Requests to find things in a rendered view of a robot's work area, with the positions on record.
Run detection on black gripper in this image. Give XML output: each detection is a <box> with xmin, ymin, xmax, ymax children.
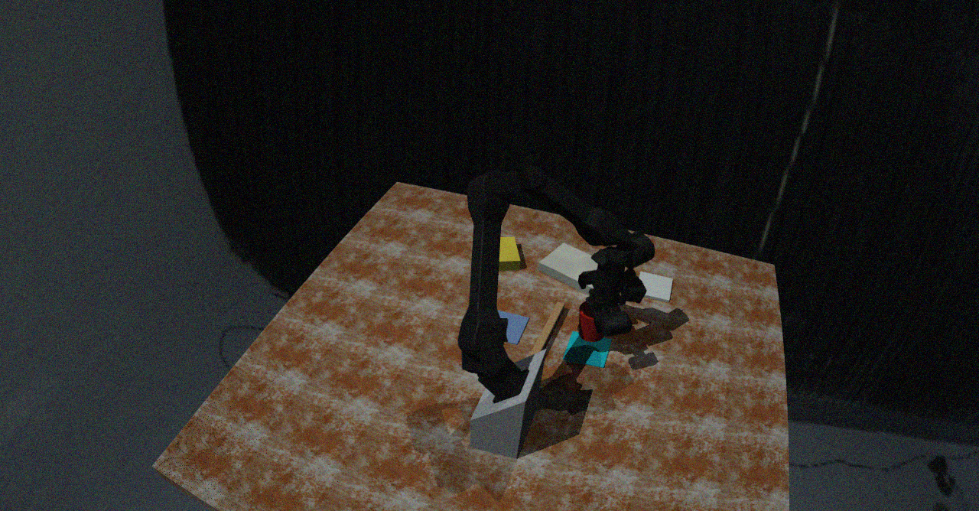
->
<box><xmin>578</xmin><ymin>270</ymin><xmax>633</xmax><ymax>337</ymax></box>

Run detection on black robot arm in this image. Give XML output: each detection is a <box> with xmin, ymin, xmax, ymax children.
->
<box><xmin>457</xmin><ymin>167</ymin><xmax>655</xmax><ymax>403</ymax></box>

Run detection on yellow block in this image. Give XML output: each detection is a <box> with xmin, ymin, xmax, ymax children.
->
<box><xmin>499</xmin><ymin>237</ymin><xmax>521</xmax><ymax>271</ymax></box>

